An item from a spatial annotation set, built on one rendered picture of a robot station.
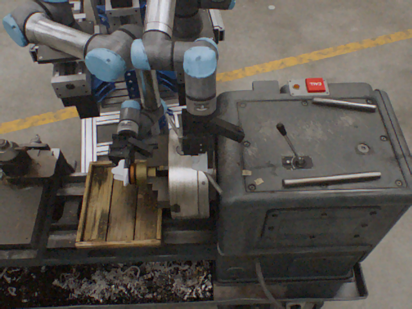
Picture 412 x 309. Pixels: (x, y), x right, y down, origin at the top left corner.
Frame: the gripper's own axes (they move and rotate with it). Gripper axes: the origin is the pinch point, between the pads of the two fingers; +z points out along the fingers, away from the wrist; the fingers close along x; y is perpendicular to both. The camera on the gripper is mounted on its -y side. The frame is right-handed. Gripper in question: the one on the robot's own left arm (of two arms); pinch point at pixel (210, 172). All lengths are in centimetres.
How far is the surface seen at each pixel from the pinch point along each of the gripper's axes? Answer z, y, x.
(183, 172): 6.5, 8.3, -8.8
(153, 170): 13.7, 18.9, -19.5
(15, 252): 37, 67, -7
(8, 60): 58, 156, -229
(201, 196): 13.6, 2.9, -5.5
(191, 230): 41.5, 7.3, -17.7
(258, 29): 48, -51, -258
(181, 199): 14.8, 9.3, -5.4
